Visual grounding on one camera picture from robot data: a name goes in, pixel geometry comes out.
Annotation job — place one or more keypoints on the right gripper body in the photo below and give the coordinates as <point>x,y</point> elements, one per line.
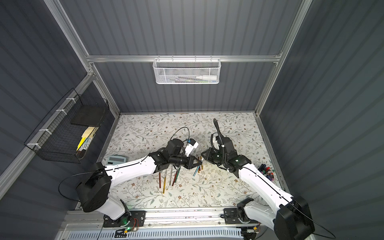
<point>212,156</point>

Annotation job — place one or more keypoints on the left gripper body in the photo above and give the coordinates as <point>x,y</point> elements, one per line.
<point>191,161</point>

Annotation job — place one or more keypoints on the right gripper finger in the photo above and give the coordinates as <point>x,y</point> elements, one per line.
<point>206,153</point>
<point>207,158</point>

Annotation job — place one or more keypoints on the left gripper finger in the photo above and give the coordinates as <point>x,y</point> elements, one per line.
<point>196,161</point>
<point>194,166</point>

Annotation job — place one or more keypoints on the blue carving knife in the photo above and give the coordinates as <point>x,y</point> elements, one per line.
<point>196,171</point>

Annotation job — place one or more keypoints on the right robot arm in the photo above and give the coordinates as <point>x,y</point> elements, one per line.
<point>288,217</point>

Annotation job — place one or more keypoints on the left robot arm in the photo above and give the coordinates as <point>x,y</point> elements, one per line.
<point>94,191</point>

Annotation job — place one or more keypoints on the pink cup of markers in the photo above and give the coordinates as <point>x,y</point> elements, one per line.
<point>268,172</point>

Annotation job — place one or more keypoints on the light blue calculator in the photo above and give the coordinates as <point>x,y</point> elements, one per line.
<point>116,159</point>

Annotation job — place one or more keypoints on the white marker in basket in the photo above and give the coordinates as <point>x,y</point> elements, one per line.
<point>209,78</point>

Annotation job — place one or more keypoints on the yellow sticky notes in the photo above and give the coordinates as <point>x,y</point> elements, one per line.
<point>87,138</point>

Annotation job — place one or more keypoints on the black notebook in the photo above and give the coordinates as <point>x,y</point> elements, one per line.
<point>89,116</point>

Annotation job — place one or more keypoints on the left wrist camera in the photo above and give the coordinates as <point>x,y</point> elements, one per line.
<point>191,146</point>

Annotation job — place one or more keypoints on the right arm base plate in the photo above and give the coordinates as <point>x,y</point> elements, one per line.
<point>234,216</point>

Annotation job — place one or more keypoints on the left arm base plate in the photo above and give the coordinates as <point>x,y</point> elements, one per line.
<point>133,219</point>

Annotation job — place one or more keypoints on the white wire mesh basket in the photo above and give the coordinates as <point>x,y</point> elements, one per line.
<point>183,71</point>

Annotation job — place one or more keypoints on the black wire mesh basket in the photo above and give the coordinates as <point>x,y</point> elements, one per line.
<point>57,140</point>

